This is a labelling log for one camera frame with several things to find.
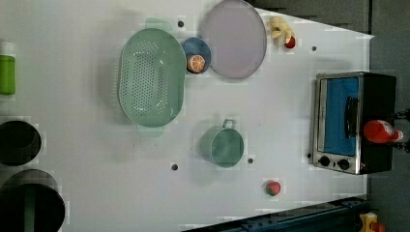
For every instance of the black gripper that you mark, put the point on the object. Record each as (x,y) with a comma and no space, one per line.
(403,115)

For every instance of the red ketchup bottle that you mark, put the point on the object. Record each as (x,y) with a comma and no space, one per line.
(381,132)

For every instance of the silver black toaster oven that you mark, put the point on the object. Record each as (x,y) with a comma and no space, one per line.
(343,104)

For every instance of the small red toy fruit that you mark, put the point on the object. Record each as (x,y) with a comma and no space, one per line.
(291,43)

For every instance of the strawberry toy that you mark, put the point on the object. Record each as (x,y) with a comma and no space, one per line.
(273,188)

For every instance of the yellow banana peel toy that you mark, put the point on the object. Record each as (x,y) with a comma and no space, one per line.
(279,27)

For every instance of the green metal mug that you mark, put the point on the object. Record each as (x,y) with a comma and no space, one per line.
(223,145)

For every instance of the large lilac plate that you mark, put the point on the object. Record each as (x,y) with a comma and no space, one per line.
(236,34)

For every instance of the orange half toy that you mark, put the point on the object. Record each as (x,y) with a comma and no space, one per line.
(196,63)

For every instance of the small blue bowl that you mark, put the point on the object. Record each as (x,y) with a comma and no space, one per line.
(196,45)

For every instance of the green perforated colander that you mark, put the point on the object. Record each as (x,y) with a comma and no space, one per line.
(152,77)

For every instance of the large black round container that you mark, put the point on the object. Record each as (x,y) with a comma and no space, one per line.
(31,202)

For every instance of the black round cup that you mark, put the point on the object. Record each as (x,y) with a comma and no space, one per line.
(20,143)

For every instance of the green white bottle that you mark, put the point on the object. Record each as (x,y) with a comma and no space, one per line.
(7,68)

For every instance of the blue metal frame rail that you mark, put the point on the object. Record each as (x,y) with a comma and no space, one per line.
(335,216)

